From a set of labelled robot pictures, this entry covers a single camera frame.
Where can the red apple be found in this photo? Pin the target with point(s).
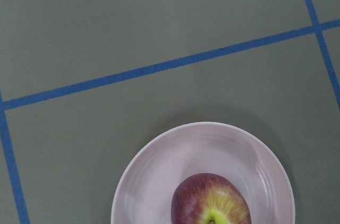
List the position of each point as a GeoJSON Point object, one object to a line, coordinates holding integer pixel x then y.
{"type": "Point", "coordinates": [208, 198]}

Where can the pink plate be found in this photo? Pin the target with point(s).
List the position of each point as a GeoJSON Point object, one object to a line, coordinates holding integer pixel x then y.
{"type": "Point", "coordinates": [146, 188]}

